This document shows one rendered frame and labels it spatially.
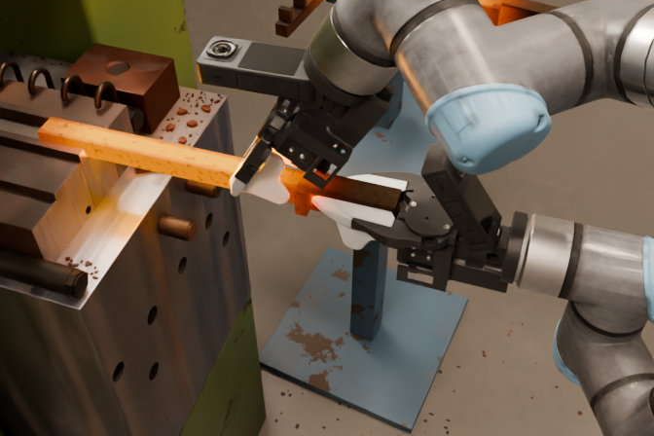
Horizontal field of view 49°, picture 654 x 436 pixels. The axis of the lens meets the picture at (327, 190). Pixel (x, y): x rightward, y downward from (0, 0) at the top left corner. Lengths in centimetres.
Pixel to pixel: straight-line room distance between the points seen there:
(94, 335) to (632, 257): 56
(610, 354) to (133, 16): 81
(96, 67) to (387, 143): 52
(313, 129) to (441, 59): 19
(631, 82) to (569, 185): 176
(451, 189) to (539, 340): 127
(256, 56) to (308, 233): 142
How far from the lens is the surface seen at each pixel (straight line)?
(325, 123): 66
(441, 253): 71
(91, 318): 83
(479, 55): 51
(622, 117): 261
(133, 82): 96
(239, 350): 137
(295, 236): 204
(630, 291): 72
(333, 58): 59
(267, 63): 65
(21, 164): 86
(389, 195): 73
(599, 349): 78
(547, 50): 53
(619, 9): 57
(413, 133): 129
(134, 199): 89
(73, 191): 84
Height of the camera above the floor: 153
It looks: 45 degrees down
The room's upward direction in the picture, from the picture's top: straight up
